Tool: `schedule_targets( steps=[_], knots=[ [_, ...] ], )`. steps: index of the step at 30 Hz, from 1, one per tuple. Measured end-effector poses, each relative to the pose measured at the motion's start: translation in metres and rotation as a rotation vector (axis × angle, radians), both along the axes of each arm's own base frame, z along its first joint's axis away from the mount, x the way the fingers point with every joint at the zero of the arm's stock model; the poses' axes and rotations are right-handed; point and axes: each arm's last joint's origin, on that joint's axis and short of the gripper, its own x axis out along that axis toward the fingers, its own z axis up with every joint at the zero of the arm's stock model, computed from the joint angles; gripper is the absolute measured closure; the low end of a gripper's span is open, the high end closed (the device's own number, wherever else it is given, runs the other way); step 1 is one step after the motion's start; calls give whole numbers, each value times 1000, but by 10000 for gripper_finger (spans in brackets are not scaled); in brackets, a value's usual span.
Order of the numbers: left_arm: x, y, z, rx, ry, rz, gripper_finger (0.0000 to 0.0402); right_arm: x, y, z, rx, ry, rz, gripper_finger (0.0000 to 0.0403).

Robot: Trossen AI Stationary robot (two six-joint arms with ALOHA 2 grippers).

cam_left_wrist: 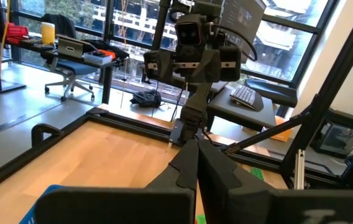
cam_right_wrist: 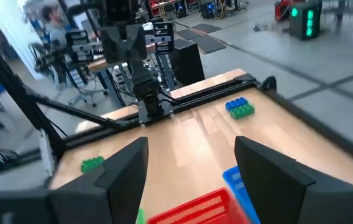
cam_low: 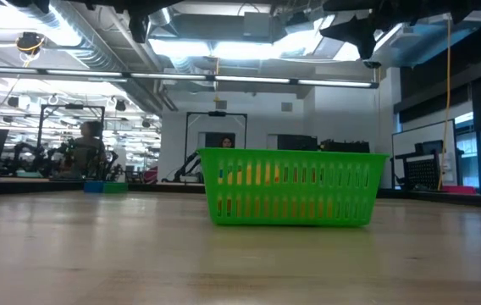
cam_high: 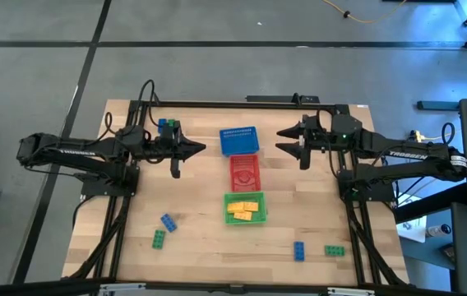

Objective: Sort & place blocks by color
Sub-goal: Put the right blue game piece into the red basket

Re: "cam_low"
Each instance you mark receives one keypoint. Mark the large silver air duct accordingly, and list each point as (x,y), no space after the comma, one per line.
(431,42)

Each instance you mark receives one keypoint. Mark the black lab robot arm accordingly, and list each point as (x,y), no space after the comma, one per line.
(185,167)
(45,161)

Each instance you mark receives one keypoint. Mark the white board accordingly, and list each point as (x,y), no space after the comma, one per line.
(410,135)

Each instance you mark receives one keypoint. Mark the red bin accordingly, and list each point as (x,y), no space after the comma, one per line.
(151,175)

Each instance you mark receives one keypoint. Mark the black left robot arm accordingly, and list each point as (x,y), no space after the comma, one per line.
(96,3)

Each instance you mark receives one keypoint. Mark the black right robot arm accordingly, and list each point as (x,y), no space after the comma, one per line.
(414,8)

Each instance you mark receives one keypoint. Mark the blue toy brick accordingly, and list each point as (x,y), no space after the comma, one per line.
(94,187)

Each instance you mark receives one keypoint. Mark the green plastic basket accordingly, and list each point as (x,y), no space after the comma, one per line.
(291,156)

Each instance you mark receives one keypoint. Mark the yellow toy brick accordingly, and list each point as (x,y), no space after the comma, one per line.
(249,173)

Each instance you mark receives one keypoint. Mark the black perforated cart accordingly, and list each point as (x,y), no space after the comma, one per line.
(422,173)

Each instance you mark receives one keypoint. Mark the black equipment case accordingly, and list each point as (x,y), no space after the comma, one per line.
(344,146)

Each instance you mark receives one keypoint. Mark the green toy brick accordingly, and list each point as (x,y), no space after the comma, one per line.
(116,187)

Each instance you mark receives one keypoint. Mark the long linear ceiling light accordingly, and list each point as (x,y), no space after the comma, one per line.
(244,79)

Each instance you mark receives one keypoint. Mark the person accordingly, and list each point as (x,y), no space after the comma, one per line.
(88,154)
(227,142)

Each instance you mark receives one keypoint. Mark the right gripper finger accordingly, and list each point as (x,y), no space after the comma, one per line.
(344,29)

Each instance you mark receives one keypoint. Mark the pink tray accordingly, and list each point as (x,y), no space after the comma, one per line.
(458,190)

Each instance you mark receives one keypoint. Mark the black flat screen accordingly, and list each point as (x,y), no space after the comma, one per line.
(297,142)

